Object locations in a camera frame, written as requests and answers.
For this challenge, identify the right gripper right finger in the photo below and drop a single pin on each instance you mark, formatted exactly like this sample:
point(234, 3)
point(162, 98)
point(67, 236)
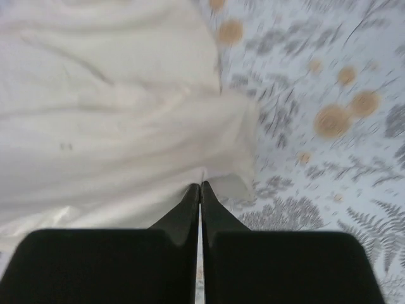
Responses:
point(245, 266)

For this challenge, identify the floral patterned table mat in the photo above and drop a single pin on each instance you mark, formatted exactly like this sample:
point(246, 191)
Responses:
point(329, 80)

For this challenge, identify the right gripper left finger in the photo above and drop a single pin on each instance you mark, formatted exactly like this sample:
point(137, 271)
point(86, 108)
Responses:
point(154, 265)

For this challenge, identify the cream white t shirt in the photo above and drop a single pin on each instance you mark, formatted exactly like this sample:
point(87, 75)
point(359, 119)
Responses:
point(109, 111)

